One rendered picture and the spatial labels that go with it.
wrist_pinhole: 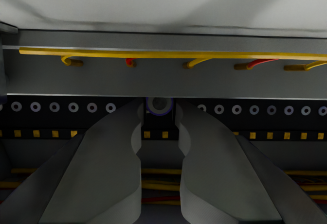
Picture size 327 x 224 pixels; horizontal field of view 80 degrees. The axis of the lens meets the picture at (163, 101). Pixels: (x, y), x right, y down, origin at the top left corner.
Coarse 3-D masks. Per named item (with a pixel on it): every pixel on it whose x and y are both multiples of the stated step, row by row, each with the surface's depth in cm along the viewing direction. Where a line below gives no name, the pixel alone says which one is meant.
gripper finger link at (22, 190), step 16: (48, 160) 7; (64, 160) 7; (32, 176) 7; (48, 176) 7; (16, 192) 6; (32, 192) 6; (48, 192) 6; (0, 208) 6; (16, 208) 6; (32, 208) 6
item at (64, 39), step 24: (72, 48) 7; (96, 48) 7; (120, 48) 7; (144, 48) 7; (168, 48) 7; (192, 48) 7; (216, 48) 7; (240, 48) 7; (264, 48) 7; (288, 48) 7; (312, 48) 7
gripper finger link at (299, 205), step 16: (240, 144) 8; (256, 160) 8; (272, 176) 7; (288, 176) 7; (272, 192) 6; (288, 192) 6; (304, 192) 6; (288, 208) 6; (304, 208) 6; (320, 208) 6
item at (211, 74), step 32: (32, 64) 8; (64, 64) 8; (96, 64) 8; (128, 64) 6; (160, 64) 8; (192, 64) 6; (224, 64) 8; (256, 64) 6; (288, 64) 8; (320, 64) 6; (128, 96) 8; (160, 96) 8; (192, 96) 8; (224, 96) 8; (256, 96) 8; (288, 96) 8; (320, 96) 8
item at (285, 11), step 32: (0, 0) 4; (32, 0) 4; (64, 0) 4; (96, 0) 4; (128, 0) 4; (160, 0) 4; (192, 0) 4; (224, 0) 4; (256, 0) 4; (288, 0) 4; (320, 0) 4; (160, 32) 7; (192, 32) 7; (224, 32) 7; (256, 32) 7; (288, 32) 6; (320, 32) 6
